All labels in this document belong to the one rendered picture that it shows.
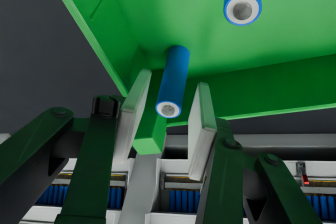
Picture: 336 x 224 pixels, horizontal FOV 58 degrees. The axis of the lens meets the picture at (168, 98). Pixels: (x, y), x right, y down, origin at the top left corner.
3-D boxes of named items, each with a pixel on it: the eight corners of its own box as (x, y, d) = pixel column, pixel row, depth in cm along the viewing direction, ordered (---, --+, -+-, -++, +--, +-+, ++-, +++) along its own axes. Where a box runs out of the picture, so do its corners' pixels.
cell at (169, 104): (193, 60, 25) (184, 119, 21) (172, 64, 26) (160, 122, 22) (186, 42, 24) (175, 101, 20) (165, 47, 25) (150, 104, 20)
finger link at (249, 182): (216, 164, 13) (285, 179, 13) (208, 114, 17) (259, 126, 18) (207, 192, 13) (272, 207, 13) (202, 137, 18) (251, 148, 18)
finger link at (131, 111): (125, 165, 15) (110, 162, 15) (144, 109, 22) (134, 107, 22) (135, 112, 14) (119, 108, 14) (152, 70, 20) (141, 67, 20)
